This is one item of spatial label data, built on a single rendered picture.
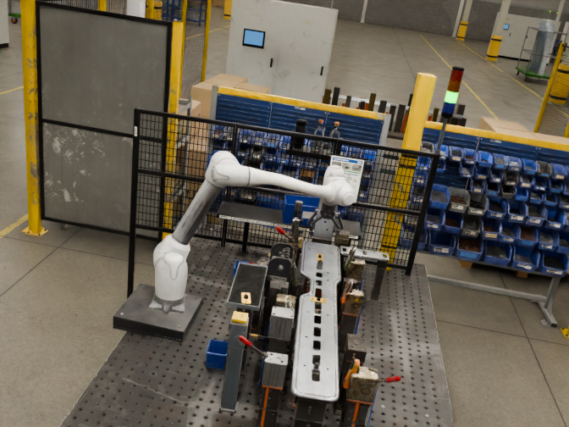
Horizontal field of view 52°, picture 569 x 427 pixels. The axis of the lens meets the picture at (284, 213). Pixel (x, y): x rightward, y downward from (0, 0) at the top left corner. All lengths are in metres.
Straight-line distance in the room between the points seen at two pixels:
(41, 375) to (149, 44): 2.49
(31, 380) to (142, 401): 1.38
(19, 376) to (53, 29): 2.62
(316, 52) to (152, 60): 4.91
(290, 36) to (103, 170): 4.95
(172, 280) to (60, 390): 1.15
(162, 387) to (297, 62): 7.24
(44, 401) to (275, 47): 6.86
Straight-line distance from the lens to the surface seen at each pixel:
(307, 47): 9.31
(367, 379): 2.36
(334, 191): 2.92
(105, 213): 5.29
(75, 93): 5.06
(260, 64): 9.45
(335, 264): 3.25
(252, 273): 2.69
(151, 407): 2.63
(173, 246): 3.17
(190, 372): 2.81
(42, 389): 3.86
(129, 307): 3.12
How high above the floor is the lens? 2.45
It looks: 22 degrees down
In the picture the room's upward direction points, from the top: 8 degrees clockwise
